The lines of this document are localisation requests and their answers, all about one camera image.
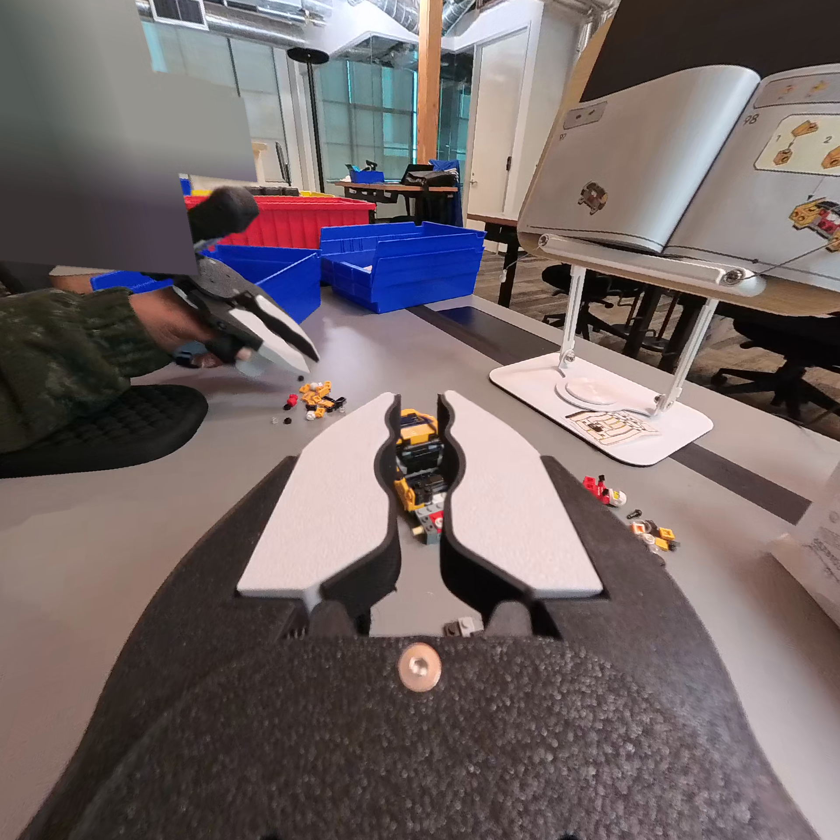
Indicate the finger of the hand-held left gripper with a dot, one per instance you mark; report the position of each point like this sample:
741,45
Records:
269,348
289,328

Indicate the yellow lego car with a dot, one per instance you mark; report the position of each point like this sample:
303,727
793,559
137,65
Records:
420,459

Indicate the black office chair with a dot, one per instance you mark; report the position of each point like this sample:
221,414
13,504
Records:
590,295
787,348

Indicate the wooden table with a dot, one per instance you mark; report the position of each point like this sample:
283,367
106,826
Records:
492,220

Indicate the black bag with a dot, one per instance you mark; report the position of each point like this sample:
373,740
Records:
430,177

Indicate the wooden pillar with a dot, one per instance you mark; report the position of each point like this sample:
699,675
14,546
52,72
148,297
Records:
430,79

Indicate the printed sticker sheet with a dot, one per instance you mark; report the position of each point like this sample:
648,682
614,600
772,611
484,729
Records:
613,426

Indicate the lego instruction booklet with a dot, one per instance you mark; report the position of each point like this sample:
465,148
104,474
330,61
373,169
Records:
623,164

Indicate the red storage bin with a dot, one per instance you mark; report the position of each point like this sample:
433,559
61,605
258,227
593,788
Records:
295,220

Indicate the small blue bin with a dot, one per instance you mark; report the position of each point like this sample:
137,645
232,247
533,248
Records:
366,175

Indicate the white printed paper bag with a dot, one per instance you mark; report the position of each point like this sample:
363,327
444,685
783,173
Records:
814,551

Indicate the red black lego piece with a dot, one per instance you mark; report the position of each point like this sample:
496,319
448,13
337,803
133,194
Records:
600,489

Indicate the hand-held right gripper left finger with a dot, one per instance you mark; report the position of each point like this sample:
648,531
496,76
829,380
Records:
328,518

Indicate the white book stand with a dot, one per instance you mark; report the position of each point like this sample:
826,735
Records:
525,387

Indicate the orange black lego piece pile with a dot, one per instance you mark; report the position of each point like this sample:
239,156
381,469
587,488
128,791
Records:
315,400

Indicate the grey black lego piece pile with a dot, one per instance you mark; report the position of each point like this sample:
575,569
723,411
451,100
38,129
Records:
656,531

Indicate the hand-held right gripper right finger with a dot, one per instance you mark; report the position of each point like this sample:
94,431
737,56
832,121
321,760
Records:
518,525

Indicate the black floor lamp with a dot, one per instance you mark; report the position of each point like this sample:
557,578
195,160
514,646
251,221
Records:
315,118

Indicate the brown background table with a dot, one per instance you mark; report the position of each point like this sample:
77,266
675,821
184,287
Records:
394,188

